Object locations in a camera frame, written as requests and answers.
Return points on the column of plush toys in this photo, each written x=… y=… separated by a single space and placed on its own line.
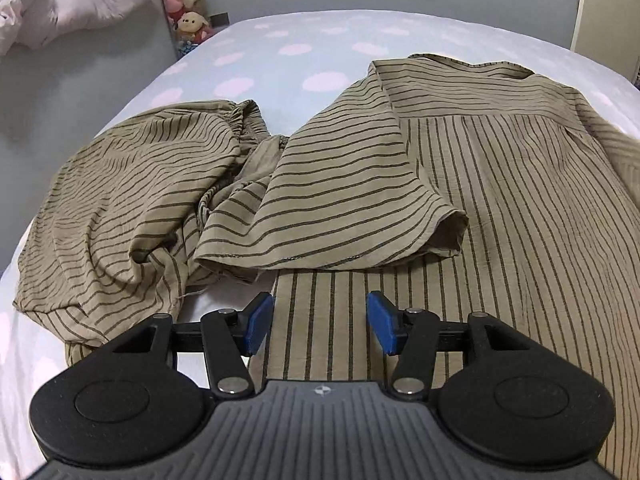
x=187 y=25

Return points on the cream door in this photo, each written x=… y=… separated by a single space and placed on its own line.
x=612 y=25

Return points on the black wall outlet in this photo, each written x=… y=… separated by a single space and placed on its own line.
x=220 y=19

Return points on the bed with polka dot sheet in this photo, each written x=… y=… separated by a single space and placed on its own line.
x=300 y=35

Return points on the striped olive shirt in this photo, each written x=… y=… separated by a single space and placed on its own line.
x=500 y=185

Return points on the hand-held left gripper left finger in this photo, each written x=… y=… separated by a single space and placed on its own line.
x=259 y=325

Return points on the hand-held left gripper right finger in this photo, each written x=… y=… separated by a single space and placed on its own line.
x=382 y=322

